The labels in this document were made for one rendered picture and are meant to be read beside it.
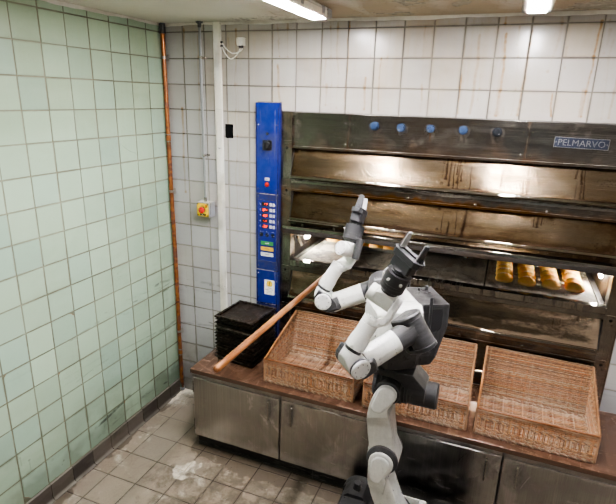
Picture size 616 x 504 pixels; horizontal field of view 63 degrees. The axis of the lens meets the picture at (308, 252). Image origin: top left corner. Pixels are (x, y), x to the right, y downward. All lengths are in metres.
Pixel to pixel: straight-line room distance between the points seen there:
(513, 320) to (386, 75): 1.53
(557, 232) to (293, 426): 1.80
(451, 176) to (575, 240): 0.71
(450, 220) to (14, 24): 2.33
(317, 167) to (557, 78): 1.33
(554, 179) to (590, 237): 0.35
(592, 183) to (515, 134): 0.44
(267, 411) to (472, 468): 1.15
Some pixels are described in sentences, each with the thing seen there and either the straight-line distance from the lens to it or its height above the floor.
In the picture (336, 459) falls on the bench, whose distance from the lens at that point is 3.07.
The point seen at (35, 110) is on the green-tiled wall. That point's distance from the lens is 2.79.
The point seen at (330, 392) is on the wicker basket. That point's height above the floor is 0.61.
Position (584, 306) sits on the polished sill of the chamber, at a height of 1.17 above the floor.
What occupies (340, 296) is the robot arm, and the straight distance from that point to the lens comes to 2.32.
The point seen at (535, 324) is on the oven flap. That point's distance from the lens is 3.06.
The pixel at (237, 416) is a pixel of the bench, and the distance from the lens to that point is 3.21.
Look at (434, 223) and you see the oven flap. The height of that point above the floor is 1.52.
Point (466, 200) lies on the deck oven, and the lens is 2.87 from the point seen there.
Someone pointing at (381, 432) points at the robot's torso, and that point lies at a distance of 2.40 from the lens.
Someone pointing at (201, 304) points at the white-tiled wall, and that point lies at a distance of 3.69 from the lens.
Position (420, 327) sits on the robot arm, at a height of 1.38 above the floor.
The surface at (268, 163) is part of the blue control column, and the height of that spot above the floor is 1.79.
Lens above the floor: 2.19
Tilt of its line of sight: 17 degrees down
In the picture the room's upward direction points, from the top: 2 degrees clockwise
